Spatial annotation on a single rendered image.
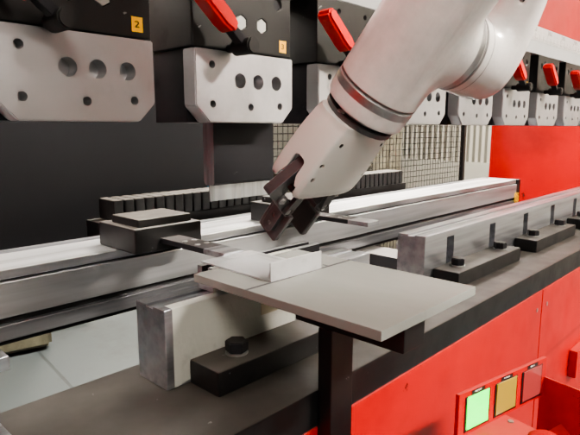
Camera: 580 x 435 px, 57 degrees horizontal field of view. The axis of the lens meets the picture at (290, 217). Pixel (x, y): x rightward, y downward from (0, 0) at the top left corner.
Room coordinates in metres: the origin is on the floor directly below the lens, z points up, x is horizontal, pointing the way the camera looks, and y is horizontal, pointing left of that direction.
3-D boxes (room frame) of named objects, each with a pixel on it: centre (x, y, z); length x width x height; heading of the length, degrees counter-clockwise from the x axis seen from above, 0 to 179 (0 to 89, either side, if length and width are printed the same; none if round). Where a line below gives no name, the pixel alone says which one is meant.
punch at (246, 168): (0.69, 0.06, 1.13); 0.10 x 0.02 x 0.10; 136
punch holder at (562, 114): (1.54, -0.75, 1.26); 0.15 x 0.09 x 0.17; 136
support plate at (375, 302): (0.59, -0.04, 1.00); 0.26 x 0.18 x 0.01; 46
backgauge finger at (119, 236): (0.79, 0.17, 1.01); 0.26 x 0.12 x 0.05; 46
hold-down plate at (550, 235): (1.38, -0.67, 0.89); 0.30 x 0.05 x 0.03; 136
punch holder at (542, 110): (1.39, -0.61, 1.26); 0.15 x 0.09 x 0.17; 136
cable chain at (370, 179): (1.52, -0.18, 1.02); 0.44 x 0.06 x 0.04; 136
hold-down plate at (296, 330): (0.68, -0.01, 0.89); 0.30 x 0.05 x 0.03; 136
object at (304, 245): (0.72, 0.04, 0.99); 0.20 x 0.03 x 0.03; 136
